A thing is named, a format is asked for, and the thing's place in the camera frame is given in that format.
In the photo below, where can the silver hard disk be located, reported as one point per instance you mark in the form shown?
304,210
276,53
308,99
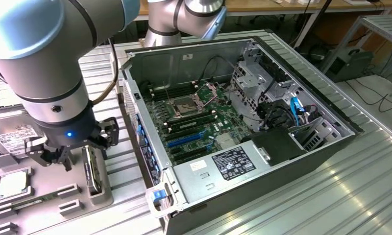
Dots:
9,142

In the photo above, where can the graphics card with metal bracket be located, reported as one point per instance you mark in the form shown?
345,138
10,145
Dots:
92,171

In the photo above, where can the open black PC case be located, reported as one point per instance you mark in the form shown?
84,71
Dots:
280,176

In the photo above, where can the metal slat shelf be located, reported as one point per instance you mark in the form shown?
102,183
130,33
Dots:
385,24

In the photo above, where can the black RAM stick with label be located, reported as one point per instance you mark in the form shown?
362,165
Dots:
189,123

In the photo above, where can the grey parts rack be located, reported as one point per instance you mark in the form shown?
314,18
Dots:
52,178

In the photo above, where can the green RAM stick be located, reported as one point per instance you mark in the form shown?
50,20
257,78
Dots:
36,202

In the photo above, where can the green motherboard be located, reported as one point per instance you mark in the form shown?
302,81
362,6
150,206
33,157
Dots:
221,117

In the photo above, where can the black box on floor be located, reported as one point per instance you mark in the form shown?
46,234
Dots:
352,66

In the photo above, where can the silver disk bay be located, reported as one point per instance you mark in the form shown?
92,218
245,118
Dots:
313,137

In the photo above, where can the silver CPU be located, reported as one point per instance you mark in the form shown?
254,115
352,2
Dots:
11,183

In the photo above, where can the wooden desk with white legs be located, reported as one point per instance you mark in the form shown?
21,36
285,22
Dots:
280,8

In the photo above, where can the metal socket cover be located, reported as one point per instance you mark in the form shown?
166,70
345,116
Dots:
205,94

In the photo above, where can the silver perforated drive cage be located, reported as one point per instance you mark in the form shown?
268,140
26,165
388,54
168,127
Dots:
248,82

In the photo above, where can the silver power supply unit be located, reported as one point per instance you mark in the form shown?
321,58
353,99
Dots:
198,181

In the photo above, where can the thin metal locking lever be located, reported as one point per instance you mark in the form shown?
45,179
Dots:
166,91

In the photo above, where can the CPU socket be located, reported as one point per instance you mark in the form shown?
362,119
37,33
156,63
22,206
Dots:
185,107

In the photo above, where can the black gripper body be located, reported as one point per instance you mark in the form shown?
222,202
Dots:
68,127

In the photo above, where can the silver chipset heatsink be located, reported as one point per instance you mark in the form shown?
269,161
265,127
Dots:
228,141

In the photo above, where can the black plastic fan shroud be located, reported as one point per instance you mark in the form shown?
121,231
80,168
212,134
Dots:
273,147

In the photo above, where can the blue case latch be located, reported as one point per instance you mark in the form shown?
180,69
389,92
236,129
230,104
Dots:
158,195

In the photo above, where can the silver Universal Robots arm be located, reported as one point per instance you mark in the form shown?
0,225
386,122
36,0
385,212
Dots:
36,49

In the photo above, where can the blue expansion slot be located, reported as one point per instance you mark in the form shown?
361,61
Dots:
184,141

